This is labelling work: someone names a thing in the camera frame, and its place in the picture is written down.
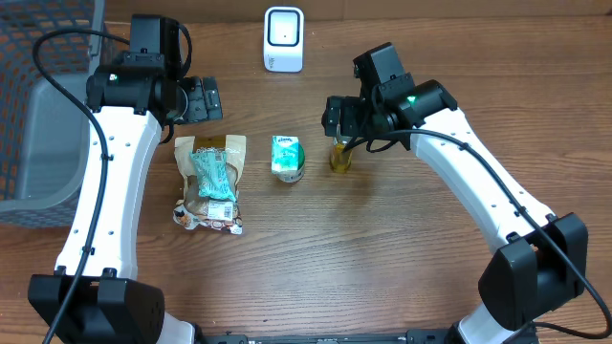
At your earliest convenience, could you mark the tissue pack white green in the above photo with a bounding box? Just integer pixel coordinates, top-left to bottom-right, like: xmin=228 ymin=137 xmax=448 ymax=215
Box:
xmin=271 ymin=136 xmax=299 ymax=174

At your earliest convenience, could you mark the brown snack bag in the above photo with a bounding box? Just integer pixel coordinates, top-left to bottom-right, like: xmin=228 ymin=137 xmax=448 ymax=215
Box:
xmin=173 ymin=135 xmax=247 ymax=235

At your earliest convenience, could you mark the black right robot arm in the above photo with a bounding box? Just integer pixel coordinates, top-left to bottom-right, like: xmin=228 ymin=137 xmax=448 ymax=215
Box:
xmin=321 ymin=76 xmax=588 ymax=343

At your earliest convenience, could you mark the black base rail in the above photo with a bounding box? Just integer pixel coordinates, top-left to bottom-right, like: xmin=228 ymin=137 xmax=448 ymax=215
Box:
xmin=194 ymin=326 xmax=463 ymax=344

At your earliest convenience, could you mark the teal snack packet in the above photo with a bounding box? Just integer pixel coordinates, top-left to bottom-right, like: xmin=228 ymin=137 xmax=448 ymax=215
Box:
xmin=189 ymin=148 xmax=237 ymax=202

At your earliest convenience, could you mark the dark grey plastic basket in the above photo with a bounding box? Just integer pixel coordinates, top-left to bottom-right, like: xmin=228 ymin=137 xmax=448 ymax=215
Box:
xmin=1 ymin=0 xmax=105 ymax=227

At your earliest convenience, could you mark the green lid jar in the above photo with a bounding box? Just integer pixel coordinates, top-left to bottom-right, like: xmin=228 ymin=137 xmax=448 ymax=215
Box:
xmin=273 ymin=143 xmax=305 ymax=183

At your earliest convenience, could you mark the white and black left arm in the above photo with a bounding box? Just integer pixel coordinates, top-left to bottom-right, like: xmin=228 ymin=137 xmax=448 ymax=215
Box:
xmin=28 ymin=50 xmax=205 ymax=343

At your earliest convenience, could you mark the yellow oil bottle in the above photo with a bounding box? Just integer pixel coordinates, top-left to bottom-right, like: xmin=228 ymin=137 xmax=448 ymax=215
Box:
xmin=329 ymin=125 xmax=352 ymax=173

